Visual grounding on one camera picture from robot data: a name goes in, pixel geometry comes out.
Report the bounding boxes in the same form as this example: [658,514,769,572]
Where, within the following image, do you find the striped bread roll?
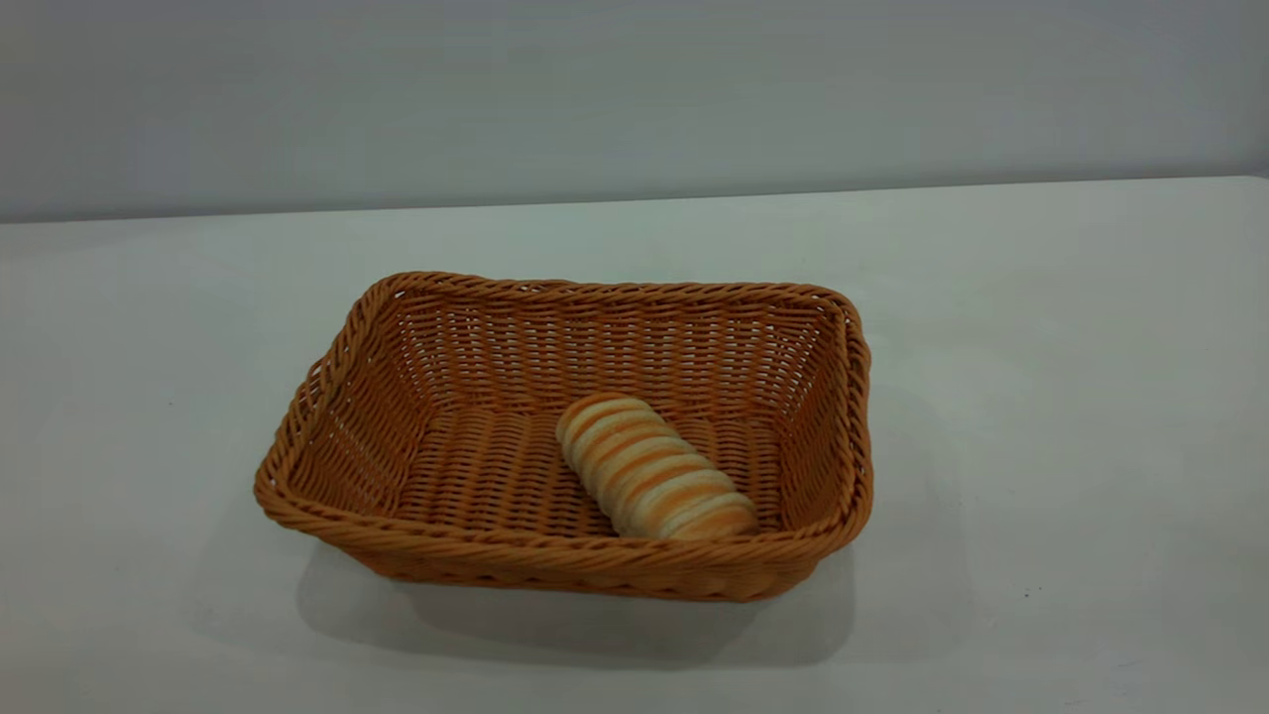
[554,393,760,542]

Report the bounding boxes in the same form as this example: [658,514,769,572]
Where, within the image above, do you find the orange woven wicker basket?
[253,270,874,603]

